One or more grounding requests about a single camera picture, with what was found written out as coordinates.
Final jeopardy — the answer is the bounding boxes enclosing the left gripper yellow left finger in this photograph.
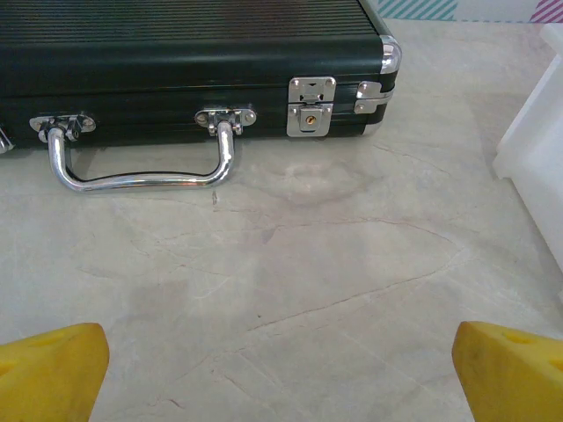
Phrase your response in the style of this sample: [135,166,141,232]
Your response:
[0,323,111,422]

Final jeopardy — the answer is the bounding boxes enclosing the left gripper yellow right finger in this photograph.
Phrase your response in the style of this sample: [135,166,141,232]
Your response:
[452,320,563,422]

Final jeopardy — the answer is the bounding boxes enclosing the black ribbed carry case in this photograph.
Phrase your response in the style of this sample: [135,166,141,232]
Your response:
[0,0,402,194]

